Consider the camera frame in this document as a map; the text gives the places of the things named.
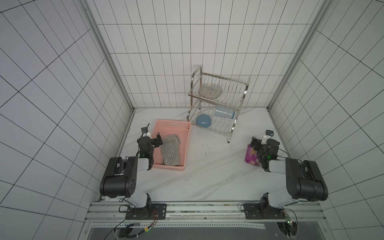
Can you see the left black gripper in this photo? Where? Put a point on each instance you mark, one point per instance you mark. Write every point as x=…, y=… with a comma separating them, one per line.
x=155, y=140

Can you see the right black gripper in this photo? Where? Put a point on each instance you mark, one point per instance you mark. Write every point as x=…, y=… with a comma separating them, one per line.
x=257, y=144

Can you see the grey striped dishcloth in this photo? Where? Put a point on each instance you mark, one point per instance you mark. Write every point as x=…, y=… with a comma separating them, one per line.
x=170, y=150

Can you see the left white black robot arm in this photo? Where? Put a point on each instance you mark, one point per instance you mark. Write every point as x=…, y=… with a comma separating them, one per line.
x=120, y=180

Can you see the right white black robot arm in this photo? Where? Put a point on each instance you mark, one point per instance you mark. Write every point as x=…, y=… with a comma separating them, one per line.
x=304, y=182

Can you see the purple snack packet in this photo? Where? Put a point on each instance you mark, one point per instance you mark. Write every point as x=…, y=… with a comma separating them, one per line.
x=251, y=158

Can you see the pink plastic basket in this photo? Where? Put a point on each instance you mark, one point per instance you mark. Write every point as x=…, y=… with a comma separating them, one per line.
x=171, y=127

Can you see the clear blue plastic container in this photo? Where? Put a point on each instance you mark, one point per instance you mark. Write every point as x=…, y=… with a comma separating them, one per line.
x=223, y=112

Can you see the blue bowl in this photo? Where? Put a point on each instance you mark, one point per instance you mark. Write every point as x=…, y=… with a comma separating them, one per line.
x=203, y=120

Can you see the steel two-tier dish rack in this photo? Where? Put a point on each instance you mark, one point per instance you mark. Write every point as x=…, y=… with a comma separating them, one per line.
x=233, y=97

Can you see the round metal strainer plate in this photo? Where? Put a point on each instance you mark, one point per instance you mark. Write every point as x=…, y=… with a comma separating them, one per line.
x=210, y=91

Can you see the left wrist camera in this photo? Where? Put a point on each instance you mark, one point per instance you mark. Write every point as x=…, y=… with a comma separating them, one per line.
x=145, y=130

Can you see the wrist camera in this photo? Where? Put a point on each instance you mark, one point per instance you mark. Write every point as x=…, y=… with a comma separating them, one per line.
x=145, y=130
x=268, y=135

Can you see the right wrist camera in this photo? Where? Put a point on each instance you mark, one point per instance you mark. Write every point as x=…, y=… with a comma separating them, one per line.
x=268, y=135

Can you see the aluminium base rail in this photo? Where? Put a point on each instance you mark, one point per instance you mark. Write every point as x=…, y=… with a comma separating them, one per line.
x=201, y=214

